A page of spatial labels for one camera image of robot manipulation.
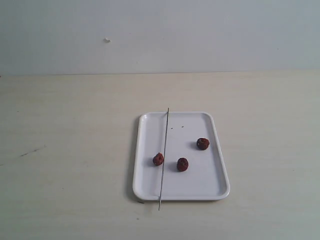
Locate thin metal skewer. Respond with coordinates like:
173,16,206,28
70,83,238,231
158,107,170,212

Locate dried red fruit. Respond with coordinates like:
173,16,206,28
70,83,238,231
196,137,210,150
152,152,164,166
176,157,189,172

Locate white rectangular plastic tray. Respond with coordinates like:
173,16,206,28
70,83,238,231
132,111,230,201

